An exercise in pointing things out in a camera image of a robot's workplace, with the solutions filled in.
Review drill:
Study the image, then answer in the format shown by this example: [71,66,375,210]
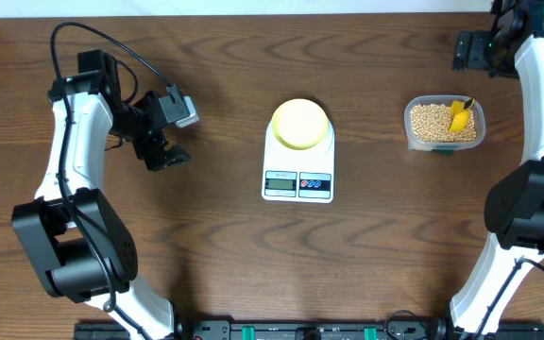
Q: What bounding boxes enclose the yellow measuring scoop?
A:
[449,98,475,132]

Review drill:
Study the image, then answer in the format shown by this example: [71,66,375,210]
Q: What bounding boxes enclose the yellow-green bowl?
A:
[271,98,330,150]

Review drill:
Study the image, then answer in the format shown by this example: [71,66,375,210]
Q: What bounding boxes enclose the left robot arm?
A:
[11,49,198,339]

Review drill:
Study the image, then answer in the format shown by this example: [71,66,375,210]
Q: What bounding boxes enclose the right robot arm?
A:
[438,0,544,339]

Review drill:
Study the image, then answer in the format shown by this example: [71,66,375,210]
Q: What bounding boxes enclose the white digital kitchen scale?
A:
[261,117,335,203]

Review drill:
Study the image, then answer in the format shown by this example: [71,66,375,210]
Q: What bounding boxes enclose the clear plastic container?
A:
[404,95,486,153]

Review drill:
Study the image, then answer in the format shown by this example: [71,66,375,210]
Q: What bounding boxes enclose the soybeans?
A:
[410,104,478,143]

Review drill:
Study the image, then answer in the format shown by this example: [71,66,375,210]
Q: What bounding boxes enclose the left black cable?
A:
[49,21,179,340]

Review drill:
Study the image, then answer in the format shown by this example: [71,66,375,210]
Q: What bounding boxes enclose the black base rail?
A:
[72,318,544,340]

